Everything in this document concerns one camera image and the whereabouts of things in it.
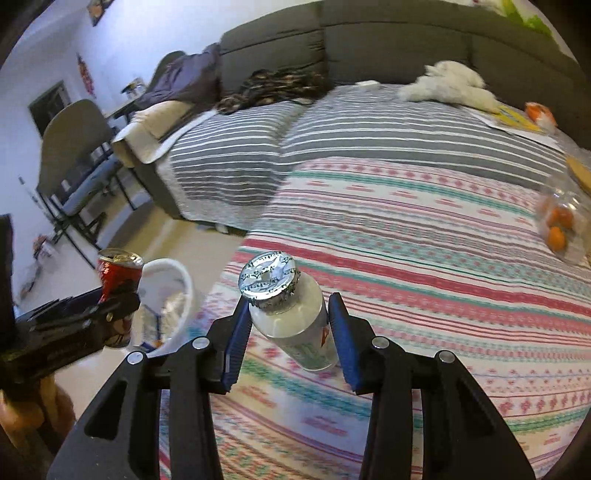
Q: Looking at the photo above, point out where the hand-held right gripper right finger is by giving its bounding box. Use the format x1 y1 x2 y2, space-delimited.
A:
327 292 539 480

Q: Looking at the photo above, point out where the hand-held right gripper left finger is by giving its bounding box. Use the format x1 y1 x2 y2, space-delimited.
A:
46 293 254 480

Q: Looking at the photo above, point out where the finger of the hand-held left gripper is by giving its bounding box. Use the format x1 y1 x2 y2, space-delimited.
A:
99 281 141 324

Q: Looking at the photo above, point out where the red drink can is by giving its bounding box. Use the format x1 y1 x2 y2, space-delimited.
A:
97 248 146 349

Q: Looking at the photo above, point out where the white bottle with foil lid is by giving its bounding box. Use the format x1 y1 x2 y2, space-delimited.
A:
238 249 340 372

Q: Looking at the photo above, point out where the white plastic bin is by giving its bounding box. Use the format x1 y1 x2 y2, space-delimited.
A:
129 258 195 358

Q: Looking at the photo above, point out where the person's left hand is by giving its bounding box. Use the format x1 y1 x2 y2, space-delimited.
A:
0 371 77 457

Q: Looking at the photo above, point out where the clutter on floor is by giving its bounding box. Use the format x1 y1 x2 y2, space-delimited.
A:
14 235 61 301

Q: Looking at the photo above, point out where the pink teal patterned blanket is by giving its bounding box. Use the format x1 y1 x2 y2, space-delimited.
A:
157 157 591 480

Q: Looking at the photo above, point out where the cream quilted cloth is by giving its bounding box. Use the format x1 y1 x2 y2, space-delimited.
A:
112 99 218 164

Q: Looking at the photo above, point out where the grey striped blanket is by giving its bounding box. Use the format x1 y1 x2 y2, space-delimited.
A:
154 83 578 236

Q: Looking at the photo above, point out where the small side table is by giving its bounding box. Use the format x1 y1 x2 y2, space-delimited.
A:
104 99 139 123

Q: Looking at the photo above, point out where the purple cloth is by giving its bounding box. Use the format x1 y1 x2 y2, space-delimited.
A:
136 44 222 112

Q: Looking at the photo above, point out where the clear bag of oranges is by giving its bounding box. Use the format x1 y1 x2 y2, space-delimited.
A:
536 178 591 266

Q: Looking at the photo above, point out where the dark patterned cloth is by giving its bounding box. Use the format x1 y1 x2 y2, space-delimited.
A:
216 68 331 115

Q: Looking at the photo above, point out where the yellow white booklet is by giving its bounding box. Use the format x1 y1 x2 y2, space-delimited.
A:
480 104 565 149

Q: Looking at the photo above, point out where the yellow packet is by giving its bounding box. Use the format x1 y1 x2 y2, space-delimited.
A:
566 154 591 195

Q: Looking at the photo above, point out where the orange plush toy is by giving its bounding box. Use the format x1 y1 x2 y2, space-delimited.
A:
525 102 558 134

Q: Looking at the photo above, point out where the grey sofa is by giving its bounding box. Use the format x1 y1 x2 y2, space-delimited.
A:
113 0 591 222

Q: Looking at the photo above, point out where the green plush toy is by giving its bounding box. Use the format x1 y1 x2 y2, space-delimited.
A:
503 0 552 35

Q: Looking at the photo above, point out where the grey chair with black frame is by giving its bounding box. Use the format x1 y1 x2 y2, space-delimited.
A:
37 98 139 268

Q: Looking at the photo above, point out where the dark wall frame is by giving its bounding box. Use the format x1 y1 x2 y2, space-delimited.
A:
28 80 70 125

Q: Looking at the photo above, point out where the red wall poster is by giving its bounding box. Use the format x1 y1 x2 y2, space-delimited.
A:
76 53 98 100

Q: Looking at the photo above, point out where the orange wall poster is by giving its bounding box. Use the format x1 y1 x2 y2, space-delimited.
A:
88 0 116 26

